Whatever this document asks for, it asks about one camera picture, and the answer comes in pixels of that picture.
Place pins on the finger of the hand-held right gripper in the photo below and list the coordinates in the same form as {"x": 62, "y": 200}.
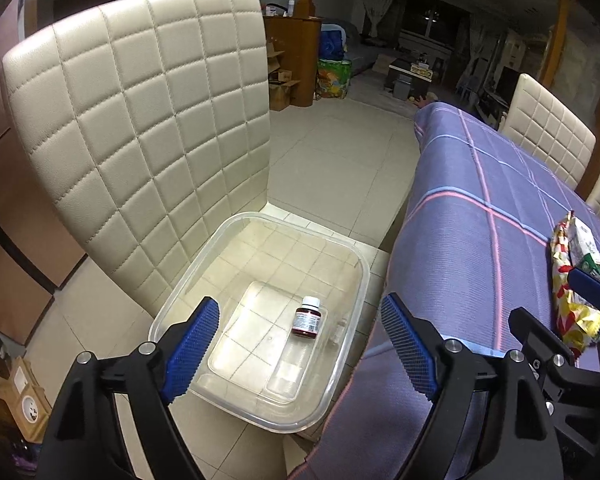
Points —
{"x": 535, "y": 335}
{"x": 592, "y": 287}

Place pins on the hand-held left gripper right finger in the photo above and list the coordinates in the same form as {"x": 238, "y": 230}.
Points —
{"x": 410, "y": 345}

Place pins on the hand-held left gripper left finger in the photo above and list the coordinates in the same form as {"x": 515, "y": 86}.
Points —
{"x": 192, "y": 347}

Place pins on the yellow red snack packet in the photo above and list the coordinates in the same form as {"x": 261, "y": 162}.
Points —
{"x": 575, "y": 315}

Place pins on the clear plastic bin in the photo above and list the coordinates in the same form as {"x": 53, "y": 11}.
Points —
{"x": 240, "y": 345}

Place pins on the purple plaid tablecloth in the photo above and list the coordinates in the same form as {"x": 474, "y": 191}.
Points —
{"x": 480, "y": 260}

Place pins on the small brown medicine bottle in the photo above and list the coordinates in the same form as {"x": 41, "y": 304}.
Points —
{"x": 307, "y": 319}

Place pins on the cardboard box with round print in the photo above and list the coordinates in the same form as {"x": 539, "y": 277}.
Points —
{"x": 27, "y": 402}

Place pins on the black television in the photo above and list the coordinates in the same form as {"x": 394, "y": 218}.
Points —
{"x": 509, "y": 82}

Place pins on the large cream quilted chair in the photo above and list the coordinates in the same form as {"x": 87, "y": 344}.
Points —
{"x": 130, "y": 110}

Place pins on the low coffee table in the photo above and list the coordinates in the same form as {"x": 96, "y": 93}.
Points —
{"x": 407, "y": 77}

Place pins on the colourful printed bag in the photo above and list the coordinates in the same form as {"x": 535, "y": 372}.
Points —
{"x": 334, "y": 80}

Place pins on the pile of cardboard boxes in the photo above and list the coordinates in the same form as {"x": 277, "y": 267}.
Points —
{"x": 280, "y": 85}

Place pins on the dark grey sofa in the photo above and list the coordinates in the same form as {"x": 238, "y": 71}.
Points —
{"x": 362, "y": 55}

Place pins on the brown wooden cabinet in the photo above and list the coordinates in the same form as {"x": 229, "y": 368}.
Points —
{"x": 305, "y": 60}

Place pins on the blue bag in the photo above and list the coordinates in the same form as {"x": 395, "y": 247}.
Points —
{"x": 332, "y": 42}

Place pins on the white lace curtain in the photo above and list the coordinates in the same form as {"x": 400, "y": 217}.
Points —
{"x": 377, "y": 7}

